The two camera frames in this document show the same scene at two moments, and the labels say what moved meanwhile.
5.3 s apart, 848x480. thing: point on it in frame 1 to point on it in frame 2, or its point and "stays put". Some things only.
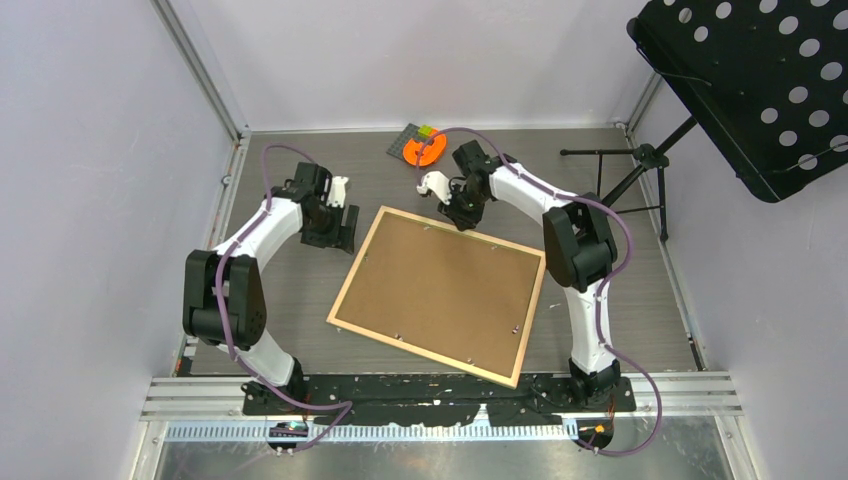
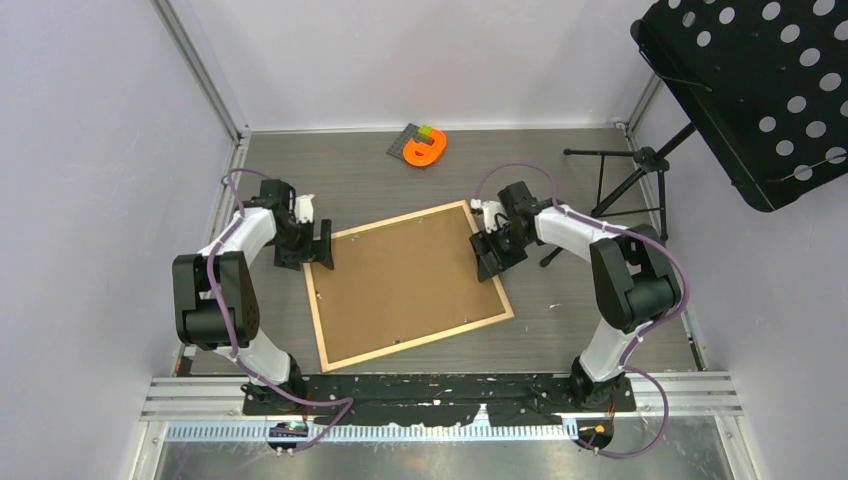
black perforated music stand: (765, 80) stays put
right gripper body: (464, 206) to (506, 245)
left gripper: (339, 236) to (313, 251)
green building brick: (424, 130) stays put
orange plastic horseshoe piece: (431, 152) stays put
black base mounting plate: (392, 399) stays put
